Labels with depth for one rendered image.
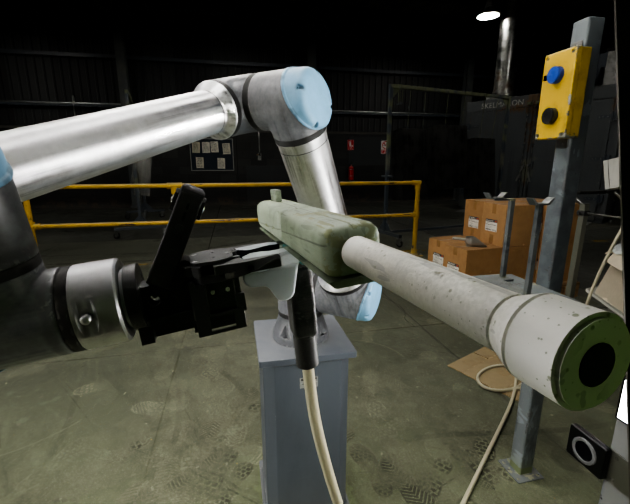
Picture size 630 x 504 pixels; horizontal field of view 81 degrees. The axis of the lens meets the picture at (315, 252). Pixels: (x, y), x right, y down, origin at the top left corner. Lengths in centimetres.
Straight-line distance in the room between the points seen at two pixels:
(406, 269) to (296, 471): 127
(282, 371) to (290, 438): 24
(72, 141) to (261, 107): 35
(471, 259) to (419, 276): 322
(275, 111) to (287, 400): 86
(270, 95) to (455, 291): 66
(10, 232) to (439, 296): 37
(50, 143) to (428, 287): 52
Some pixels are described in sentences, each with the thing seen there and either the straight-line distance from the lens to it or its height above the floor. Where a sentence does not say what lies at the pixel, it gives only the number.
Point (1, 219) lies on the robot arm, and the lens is 42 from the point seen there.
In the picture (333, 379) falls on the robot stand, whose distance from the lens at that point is 125.
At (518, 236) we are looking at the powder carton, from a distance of 370.
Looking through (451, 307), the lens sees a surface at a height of 116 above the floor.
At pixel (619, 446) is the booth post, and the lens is 121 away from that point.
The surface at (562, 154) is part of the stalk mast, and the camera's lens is 149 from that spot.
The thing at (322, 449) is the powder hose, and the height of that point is 82.
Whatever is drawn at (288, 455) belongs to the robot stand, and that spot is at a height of 29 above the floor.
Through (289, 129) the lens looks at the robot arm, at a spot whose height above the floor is 128.
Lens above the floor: 122
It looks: 13 degrees down
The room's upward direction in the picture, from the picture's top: straight up
